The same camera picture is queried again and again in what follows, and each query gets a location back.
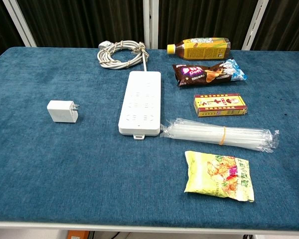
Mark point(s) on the yellow and red small box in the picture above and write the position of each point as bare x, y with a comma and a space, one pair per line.
219, 104

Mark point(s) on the white power strip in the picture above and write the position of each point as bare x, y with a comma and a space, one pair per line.
142, 109

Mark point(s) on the brown cone snack packet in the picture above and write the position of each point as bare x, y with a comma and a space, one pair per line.
201, 74

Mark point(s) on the tea bottle with yellow label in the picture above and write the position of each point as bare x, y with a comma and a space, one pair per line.
201, 49

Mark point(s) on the yellow rubber band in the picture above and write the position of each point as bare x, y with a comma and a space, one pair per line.
223, 135

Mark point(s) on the white wall charger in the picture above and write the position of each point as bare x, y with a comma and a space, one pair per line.
61, 112

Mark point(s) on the orange box under table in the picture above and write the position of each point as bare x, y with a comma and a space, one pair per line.
77, 234

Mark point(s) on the bundle of clear wrapped straws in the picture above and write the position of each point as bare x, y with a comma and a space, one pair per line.
201, 134

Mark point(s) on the green yellow biscuit bag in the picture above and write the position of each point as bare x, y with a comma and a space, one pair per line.
214, 174

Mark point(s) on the white upright frame post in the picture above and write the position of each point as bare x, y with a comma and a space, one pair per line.
150, 22

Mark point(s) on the blue velvet table cloth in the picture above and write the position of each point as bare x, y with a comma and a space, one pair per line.
64, 161

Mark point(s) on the white slanted frame post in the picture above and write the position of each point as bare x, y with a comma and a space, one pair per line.
20, 23
255, 25

